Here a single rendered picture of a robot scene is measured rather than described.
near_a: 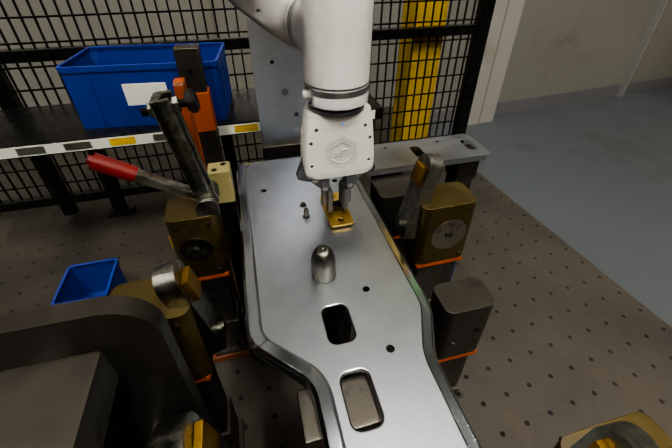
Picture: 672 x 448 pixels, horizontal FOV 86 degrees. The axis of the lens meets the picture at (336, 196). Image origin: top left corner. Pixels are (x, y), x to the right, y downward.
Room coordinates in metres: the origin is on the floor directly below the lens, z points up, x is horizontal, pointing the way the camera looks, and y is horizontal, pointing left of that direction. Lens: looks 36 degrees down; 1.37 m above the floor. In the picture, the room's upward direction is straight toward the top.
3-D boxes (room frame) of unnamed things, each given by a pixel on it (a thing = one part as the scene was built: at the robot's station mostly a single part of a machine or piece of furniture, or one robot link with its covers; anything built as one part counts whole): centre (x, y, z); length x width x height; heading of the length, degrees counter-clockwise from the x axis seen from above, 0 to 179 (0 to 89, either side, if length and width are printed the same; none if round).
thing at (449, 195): (0.45, -0.18, 0.87); 0.12 x 0.07 x 0.35; 104
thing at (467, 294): (0.31, -0.18, 0.84); 0.10 x 0.05 x 0.29; 104
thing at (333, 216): (0.46, 0.00, 1.01); 0.08 x 0.04 x 0.01; 14
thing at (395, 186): (0.57, -0.13, 0.84); 0.12 x 0.07 x 0.28; 104
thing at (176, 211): (0.41, 0.22, 0.87); 0.10 x 0.07 x 0.35; 104
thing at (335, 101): (0.46, 0.00, 1.20); 0.09 x 0.08 x 0.03; 104
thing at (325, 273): (0.33, 0.02, 1.02); 0.03 x 0.03 x 0.07
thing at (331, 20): (0.47, 0.00, 1.28); 0.09 x 0.08 x 0.13; 36
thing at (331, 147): (0.46, 0.00, 1.14); 0.10 x 0.07 x 0.11; 104
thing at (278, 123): (0.71, 0.10, 1.17); 0.12 x 0.01 x 0.34; 104
